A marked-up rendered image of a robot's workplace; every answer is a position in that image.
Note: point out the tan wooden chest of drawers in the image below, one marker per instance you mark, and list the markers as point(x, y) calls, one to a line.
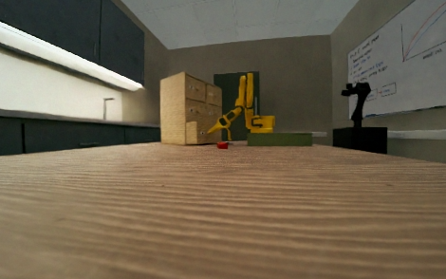
point(173, 108)

